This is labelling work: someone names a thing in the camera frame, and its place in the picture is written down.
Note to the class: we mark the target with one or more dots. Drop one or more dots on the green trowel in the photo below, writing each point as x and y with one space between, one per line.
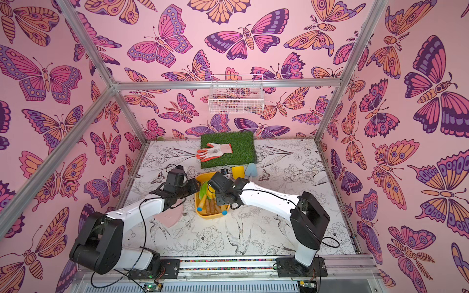
203 198

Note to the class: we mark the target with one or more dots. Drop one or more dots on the light blue trowel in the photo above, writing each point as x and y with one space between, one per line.
251 171

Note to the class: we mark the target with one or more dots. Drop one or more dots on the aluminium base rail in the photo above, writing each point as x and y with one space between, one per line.
250 274

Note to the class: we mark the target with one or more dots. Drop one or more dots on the yellow shovel blue-tipped handle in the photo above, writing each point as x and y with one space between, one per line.
238 172

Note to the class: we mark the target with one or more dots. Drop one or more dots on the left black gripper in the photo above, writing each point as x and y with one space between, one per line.
194 186

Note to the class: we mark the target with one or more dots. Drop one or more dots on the white wire basket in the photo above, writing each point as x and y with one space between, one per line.
236 95

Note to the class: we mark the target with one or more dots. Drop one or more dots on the white orange gardening glove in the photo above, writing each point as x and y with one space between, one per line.
213 151

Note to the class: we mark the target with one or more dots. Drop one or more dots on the yellow plastic storage box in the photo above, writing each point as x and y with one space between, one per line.
215 210

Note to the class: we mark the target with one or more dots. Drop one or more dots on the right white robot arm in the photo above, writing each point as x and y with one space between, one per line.
308 219

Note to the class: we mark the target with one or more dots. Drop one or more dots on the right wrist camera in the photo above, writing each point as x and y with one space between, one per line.
219 183

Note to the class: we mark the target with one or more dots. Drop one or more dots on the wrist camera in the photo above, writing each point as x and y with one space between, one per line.
176 177
219 183

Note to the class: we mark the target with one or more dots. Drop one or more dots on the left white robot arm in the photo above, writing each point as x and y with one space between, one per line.
99 245

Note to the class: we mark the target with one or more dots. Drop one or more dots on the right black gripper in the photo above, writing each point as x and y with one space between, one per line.
214 190

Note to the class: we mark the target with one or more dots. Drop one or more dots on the green artificial grass mat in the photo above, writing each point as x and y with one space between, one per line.
242 145

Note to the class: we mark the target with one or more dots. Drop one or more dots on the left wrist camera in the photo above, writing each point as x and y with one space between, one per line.
176 177

